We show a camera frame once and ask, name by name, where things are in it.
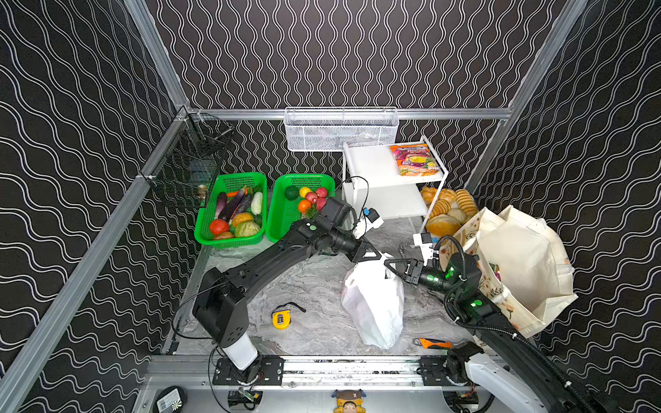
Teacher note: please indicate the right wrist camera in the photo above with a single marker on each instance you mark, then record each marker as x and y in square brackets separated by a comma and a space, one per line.
[427, 245]

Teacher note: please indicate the green basket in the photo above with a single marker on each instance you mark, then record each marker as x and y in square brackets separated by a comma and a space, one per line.
[245, 212]
[283, 212]

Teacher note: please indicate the metal base rail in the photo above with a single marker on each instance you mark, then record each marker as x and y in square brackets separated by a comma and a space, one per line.
[306, 373]

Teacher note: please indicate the white plastic grocery bag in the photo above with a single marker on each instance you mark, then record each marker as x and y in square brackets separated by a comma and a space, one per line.
[374, 297]

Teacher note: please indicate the left green basket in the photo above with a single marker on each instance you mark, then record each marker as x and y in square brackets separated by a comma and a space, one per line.
[245, 212]

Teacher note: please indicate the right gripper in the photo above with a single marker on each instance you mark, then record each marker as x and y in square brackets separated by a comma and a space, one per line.
[410, 271]

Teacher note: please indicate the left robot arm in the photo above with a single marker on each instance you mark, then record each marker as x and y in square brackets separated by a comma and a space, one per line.
[221, 305]

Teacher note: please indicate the orange utility knife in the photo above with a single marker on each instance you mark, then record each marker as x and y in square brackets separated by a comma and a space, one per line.
[427, 343]

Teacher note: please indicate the white wire basket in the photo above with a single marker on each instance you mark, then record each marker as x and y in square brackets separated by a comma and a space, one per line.
[330, 129]

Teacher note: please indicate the white two-tier shelf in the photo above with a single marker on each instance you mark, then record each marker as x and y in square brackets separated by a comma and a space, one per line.
[371, 179]

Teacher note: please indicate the white bread tray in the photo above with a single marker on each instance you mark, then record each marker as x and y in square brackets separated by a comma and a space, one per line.
[448, 210]

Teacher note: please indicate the cream canvas tote bag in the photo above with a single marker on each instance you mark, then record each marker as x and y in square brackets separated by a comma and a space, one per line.
[525, 269]

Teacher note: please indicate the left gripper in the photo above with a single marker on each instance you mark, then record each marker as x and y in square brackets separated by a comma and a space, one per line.
[359, 250]

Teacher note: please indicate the large round bread loaf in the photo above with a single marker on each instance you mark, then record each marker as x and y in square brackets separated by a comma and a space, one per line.
[443, 225]

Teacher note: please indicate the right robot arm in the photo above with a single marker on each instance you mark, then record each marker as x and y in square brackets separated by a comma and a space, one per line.
[504, 363]

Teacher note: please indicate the orange fruit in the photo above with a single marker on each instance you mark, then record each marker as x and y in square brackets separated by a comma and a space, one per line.
[304, 206]

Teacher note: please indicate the orange snack bag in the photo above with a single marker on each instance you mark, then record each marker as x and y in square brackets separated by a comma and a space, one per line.
[415, 160]

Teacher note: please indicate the red tomato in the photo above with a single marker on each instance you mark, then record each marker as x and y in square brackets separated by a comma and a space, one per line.
[218, 227]

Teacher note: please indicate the yellow tape measure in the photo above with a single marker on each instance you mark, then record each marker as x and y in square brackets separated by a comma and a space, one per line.
[281, 316]

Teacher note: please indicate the purple eggplant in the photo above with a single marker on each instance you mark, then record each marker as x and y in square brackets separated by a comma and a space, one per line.
[221, 202]

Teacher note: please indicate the black wire basket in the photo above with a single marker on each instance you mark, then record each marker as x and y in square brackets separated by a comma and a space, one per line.
[185, 177]

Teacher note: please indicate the yellow lemon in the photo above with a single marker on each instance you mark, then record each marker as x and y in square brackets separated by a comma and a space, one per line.
[305, 191]

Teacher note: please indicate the cartoon figure toy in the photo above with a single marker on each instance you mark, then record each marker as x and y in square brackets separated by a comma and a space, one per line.
[349, 401]

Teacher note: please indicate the right green basket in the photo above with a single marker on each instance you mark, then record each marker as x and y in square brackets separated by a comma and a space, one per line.
[283, 212]

